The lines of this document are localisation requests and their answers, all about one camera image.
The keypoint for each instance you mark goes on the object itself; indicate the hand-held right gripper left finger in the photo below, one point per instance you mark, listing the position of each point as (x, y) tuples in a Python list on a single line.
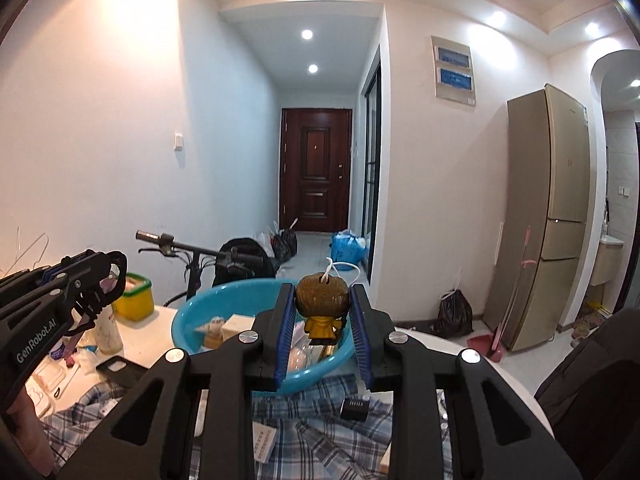
[(285, 330)]

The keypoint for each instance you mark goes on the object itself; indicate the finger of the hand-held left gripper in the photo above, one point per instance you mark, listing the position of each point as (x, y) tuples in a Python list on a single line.
[(95, 300), (70, 266)]

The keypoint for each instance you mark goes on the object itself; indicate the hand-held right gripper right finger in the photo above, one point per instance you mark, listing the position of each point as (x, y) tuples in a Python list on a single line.
[(361, 335)]

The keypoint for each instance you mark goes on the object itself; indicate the blue plastic basin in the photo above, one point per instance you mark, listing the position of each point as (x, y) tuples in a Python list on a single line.
[(200, 320)]

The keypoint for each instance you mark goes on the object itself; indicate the yellow container with green lid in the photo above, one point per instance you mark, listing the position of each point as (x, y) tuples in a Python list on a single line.
[(134, 297)]

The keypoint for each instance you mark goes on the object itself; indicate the person's left hand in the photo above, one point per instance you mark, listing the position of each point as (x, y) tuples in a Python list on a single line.
[(27, 425)]

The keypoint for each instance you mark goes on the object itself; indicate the yellow box with white top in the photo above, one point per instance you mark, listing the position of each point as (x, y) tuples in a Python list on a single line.
[(239, 327)]

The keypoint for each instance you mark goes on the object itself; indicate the clear plastic box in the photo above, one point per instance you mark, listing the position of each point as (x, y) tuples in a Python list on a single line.
[(47, 385)]

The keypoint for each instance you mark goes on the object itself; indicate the small black box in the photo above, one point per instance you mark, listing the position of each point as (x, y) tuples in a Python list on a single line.
[(355, 408)]

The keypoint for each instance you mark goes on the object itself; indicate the black phone case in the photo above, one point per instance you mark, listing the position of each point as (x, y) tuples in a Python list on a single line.
[(122, 371)]

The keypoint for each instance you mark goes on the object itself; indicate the black backpack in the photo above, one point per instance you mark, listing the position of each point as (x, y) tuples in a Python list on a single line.
[(245, 260)]

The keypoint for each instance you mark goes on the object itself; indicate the blue plastic bag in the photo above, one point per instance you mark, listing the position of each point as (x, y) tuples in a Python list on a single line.
[(349, 247)]

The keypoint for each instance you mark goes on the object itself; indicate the white plastic bag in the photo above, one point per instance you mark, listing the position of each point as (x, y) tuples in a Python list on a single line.
[(264, 244)]

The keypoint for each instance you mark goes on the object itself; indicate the tied black trash bag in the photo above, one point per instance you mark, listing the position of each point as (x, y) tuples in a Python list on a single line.
[(452, 315)]

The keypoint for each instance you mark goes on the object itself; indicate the red and white carton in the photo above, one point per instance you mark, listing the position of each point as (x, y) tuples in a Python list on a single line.
[(263, 440)]

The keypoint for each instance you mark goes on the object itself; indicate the plaid shirt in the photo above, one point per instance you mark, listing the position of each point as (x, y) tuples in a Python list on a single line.
[(310, 440)]

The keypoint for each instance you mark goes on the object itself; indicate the red dustpan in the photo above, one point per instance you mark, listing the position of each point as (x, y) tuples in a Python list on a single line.
[(482, 345)]

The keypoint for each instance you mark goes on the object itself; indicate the dark wooden door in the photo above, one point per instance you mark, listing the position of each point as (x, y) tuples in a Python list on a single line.
[(316, 170)]

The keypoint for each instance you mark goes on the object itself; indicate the black-framed glass door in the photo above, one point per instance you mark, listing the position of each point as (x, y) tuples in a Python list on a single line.
[(371, 170)]

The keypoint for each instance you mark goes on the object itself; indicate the gold refrigerator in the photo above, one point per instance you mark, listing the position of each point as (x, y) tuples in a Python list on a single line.
[(545, 220)]

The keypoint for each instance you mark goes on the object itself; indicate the pair of shoes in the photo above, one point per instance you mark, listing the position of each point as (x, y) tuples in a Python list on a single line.
[(587, 327)]

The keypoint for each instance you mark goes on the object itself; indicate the black jacket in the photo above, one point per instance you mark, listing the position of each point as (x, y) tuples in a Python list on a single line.
[(595, 395)]

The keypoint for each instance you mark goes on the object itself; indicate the beige vanity cabinet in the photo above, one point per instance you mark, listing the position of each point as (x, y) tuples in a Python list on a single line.
[(611, 260)]

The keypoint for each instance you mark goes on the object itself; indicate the white wall pipe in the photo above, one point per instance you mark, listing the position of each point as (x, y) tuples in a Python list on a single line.
[(497, 242)]

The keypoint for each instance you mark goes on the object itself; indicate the white light switch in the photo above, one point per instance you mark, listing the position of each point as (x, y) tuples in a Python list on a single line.
[(179, 141)]

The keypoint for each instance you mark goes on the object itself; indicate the grey wall electrical panel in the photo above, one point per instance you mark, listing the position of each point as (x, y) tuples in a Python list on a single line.
[(454, 71)]

